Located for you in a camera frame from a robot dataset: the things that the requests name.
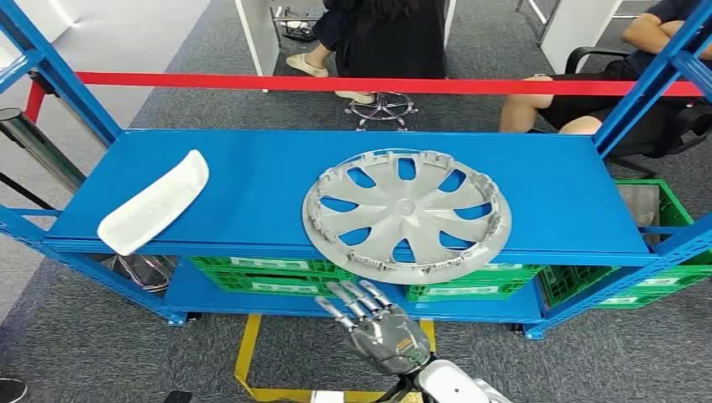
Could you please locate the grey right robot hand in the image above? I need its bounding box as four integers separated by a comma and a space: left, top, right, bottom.
314, 280, 434, 377

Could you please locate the silver plastic wheel hubcap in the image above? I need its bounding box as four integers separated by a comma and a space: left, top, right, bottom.
301, 148, 513, 285

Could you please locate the blue metal shelf rack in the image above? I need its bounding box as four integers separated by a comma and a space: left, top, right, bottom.
0, 0, 712, 342

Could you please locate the white curved plastic part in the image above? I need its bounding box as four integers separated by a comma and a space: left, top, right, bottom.
97, 149, 211, 257

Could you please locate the yellow floor tape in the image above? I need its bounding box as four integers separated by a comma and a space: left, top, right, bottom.
233, 314, 437, 403

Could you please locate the chrome stool base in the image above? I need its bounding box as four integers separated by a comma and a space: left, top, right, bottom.
343, 92, 419, 133

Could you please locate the red barrier belt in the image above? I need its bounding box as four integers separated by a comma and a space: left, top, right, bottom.
22, 71, 704, 124

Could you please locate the grey plastic bag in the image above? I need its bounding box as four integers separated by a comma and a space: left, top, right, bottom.
615, 183, 663, 246

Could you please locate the person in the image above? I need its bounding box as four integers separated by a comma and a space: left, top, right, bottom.
499, 0, 712, 160
285, 0, 448, 106

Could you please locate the black office chair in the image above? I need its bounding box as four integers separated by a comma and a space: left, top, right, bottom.
564, 46, 712, 181

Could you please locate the white desk panel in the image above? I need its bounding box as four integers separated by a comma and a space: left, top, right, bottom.
539, 0, 624, 76

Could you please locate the person's black shoe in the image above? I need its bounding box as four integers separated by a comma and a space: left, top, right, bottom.
0, 378, 29, 403

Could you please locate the black thin rod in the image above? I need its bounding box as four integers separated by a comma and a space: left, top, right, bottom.
0, 170, 57, 212

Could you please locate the chrome stanchion post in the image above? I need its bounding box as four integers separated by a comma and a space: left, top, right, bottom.
0, 107, 178, 294

